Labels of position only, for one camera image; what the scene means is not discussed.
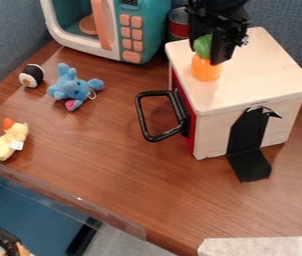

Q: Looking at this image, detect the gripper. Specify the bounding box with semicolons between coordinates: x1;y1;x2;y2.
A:
185;5;254;67

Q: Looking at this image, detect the orange toy pineapple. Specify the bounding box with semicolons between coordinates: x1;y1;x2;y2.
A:
189;33;225;83

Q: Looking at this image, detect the red can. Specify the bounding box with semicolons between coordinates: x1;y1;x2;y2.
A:
165;6;193;43

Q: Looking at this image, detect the teal toy microwave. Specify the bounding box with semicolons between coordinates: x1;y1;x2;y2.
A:
38;0;174;66

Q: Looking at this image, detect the blue plush elephant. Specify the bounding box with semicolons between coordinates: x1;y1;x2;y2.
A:
45;62;107;113

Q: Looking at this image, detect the toy sushi roll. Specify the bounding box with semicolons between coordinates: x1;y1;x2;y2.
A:
17;63;47;89

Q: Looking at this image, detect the yellow plush duck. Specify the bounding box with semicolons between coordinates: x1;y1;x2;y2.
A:
0;116;31;163

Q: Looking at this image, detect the red drawer with black handle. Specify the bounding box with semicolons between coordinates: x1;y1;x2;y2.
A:
133;67;198;158

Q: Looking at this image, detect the black bracket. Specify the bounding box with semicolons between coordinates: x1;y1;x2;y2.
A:
224;105;284;184

